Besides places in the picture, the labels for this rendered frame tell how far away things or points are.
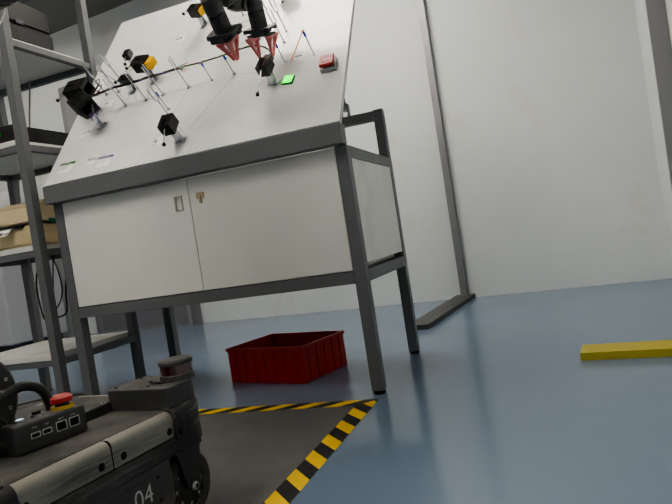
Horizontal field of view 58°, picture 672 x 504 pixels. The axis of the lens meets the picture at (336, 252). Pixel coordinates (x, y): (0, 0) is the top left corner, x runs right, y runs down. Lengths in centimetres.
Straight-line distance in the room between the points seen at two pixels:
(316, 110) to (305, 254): 46
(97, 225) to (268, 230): 69
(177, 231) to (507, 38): 254
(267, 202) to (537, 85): 232
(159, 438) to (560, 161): 313
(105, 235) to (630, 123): 287
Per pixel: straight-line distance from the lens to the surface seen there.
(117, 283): 237
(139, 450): 116
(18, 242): 265
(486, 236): 395
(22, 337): 558
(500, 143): 394
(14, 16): 288
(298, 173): 198
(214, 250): 212
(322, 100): 202
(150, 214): 226
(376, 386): 198
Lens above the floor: 51
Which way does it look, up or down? 1 degrees down
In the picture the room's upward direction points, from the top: 9 degrees counter-clockwise
